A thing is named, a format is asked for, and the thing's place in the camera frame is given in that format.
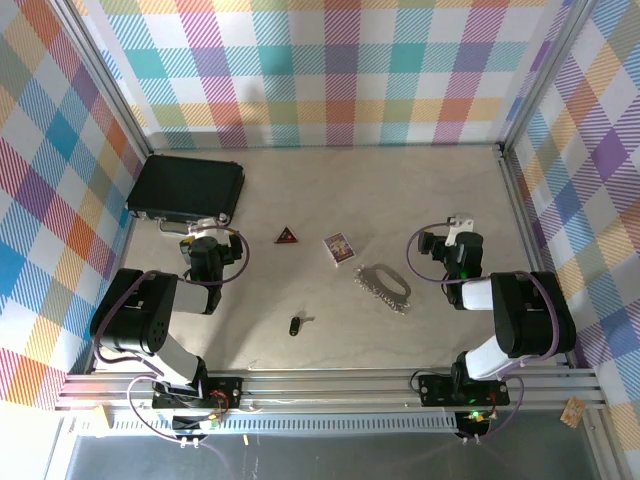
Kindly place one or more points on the silver keyring with keys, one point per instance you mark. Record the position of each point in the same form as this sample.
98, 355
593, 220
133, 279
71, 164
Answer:
397, 305

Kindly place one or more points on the black key fob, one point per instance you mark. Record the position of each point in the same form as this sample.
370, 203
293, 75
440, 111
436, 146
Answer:
294, 326

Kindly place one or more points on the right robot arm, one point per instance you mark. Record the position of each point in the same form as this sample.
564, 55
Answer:
530, 310

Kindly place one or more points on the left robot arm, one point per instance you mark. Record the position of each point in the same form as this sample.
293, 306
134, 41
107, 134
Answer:
130, 310

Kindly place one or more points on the red triangular badge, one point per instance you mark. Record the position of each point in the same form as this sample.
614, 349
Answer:
286, 237

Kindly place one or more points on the black briefcase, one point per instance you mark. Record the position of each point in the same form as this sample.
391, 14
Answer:
185, 185

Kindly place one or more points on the purple white card box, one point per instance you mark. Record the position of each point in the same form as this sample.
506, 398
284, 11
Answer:
339, 248

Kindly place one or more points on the black controller box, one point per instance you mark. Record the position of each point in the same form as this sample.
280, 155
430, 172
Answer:
475, 425
192, 424

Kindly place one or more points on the yellow tag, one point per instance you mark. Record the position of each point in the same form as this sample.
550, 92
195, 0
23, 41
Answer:
102, 417

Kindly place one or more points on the small orange circuit board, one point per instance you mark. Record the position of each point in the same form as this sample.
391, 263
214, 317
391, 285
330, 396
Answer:
572, 411

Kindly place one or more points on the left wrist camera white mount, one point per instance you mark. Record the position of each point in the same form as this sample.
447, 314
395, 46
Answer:
207, 227

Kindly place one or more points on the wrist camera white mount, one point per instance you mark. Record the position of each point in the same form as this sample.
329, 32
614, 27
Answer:
460, 222
207, 227

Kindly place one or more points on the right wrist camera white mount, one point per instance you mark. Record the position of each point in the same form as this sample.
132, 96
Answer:
460, 222

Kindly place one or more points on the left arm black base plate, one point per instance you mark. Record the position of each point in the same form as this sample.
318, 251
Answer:
225, 387

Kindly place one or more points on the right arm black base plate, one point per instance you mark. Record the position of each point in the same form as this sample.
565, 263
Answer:
435, 390

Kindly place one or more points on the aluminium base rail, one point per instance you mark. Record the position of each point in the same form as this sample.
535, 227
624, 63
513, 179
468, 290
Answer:
325, 390

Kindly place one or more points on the aluminium frame post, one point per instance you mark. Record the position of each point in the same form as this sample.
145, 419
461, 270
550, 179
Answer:
108, 75
546, 75

